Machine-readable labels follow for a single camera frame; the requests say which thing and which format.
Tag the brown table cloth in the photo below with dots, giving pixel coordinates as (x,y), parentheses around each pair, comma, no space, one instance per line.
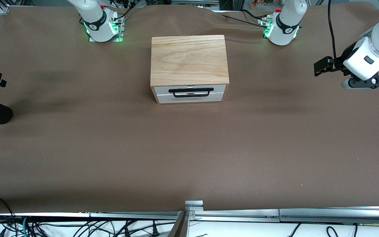
(189,158)

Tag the diagonal aluminium strut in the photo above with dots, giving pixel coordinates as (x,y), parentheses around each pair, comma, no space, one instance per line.
(181,227)

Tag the orange background clutter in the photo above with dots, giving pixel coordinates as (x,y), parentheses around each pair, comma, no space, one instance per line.
(262,4)

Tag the medium aluminium frame rail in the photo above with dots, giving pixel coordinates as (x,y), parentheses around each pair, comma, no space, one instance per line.
(235,214)

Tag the wide aluminium frame rail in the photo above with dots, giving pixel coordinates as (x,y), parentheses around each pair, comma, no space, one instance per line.
(341,215)

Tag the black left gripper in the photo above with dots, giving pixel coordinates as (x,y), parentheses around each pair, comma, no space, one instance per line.
(338,62)

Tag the wooden drawer cabinet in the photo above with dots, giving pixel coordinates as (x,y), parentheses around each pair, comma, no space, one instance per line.
(189,59)

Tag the white drawer front panel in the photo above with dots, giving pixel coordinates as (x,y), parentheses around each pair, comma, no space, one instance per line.
(163,98)

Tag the long aluminium frame rail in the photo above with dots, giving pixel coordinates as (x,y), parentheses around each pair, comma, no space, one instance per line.
(137,215)

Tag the aluminium centre bracket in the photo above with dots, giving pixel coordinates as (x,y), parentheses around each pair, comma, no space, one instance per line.
(194,205)

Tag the aluminium back frame rail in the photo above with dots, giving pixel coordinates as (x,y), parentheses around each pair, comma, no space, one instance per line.
(196,3)

